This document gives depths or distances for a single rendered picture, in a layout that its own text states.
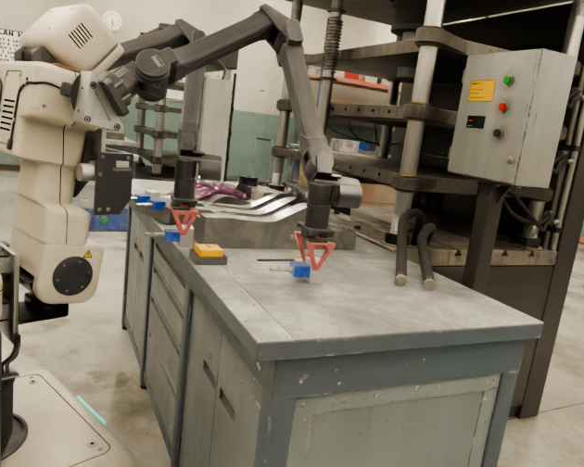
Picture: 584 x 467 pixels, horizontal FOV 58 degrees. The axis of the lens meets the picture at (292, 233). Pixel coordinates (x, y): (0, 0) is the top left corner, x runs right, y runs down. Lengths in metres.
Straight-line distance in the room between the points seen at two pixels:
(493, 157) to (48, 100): 1.27
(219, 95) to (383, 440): 5.12
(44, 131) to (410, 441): 1.10
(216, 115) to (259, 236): 4.50
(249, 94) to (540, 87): 7.90
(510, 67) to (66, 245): 1.37
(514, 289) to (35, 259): 1.78
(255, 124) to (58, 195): 8.12
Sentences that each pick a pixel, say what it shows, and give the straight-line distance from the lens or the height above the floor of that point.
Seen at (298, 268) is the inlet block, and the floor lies 0.84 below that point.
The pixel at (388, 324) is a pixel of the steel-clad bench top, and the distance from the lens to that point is 1.09.
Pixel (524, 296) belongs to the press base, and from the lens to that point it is 2.41.
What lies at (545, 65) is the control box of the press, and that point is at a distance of 1.77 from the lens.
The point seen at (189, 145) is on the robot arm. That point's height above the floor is 1.08.
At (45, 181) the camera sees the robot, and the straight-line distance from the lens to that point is 1.42.
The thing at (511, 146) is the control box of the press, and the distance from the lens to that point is 1.74.
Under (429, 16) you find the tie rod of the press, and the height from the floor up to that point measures 1.58.
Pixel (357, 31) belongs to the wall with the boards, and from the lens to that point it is 10.47.
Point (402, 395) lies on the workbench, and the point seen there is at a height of 0.65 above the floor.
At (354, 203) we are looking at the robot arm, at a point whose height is 1.00.
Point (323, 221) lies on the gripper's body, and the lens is 1.24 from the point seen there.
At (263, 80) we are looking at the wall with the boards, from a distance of 9.50.
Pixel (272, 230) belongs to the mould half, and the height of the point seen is 0.86.
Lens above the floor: 1.17
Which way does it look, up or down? 12 degrees down
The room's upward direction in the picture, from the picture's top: 7 degrees clockwise
